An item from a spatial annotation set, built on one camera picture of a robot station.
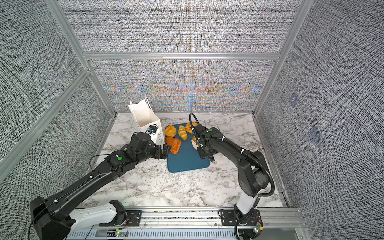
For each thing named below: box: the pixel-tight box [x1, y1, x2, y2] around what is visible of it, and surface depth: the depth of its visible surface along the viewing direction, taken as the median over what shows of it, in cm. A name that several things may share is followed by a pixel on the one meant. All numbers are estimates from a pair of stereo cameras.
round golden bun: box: [164, 125, 177, 137], surface depth 105 cm
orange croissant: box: [166, 136, 182, 155], surface depth 99 cm
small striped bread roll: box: [178, 125, 188, 141], surface depth 105 cm
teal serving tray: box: [167, 124, 211, 173], surface depth 94 cm
